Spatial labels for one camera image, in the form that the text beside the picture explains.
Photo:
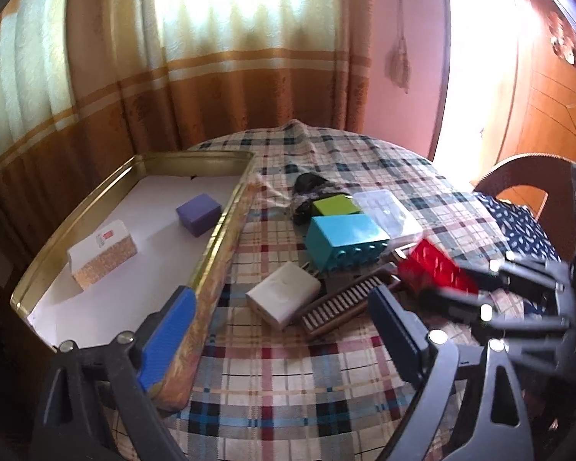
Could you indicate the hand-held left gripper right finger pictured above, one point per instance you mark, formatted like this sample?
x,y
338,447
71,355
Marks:
x,y
393,331

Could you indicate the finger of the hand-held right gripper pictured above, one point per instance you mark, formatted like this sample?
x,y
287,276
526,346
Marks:
x,y
451,305
523,273

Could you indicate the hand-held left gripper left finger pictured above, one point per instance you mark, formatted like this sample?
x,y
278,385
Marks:
x,y
168,331

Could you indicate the red building block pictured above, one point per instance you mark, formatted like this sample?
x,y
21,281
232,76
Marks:
x,y
427,261

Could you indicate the brown wooden comb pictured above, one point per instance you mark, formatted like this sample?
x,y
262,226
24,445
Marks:
x,y
338,305

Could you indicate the gold tin box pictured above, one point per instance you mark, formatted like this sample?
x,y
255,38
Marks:
x,y
221,259

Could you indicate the teal building block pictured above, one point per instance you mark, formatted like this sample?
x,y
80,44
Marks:
x,y
345,235

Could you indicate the clear plastic case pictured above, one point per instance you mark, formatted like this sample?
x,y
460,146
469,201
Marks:
x,y
386,211

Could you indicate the white wall charger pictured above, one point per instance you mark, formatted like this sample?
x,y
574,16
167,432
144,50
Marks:
x,y
281,295

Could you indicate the blue leaf-print cushion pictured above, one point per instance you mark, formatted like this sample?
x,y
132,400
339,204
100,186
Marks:
x,y
513,221

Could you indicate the white paper liner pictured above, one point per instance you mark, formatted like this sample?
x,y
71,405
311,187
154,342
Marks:
x,y
158,259

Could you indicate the white box with glitter side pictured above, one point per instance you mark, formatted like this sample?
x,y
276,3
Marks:
x,y
101,249

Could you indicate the brown wicker chair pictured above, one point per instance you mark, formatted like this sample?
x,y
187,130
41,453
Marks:
x,y
523,163

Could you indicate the purple small box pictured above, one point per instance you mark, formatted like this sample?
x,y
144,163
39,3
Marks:
x,y
199,213

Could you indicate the green building block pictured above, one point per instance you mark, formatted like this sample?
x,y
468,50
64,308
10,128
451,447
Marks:
x,y
338,205

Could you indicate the black key pouch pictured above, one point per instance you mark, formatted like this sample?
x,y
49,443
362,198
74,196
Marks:
x,y
309,185

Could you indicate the wooden wardrobe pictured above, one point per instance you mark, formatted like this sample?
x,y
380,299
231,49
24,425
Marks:
x,y
552,105

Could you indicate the orange and cream curtain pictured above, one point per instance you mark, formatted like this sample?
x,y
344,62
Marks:
x,y
221,81

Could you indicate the flower wall decoration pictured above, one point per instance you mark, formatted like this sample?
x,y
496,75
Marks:
x,y
566,41

